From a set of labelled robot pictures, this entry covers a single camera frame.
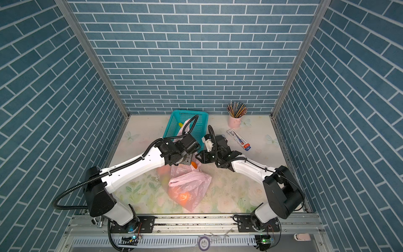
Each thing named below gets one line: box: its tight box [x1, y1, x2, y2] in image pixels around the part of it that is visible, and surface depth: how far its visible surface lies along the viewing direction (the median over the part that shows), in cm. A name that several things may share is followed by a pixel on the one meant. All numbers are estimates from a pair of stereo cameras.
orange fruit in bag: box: [179, 191, 190, 205], surface depth 77 cm
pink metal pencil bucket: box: [227, 114, 242, 129], surface depth 110 cm
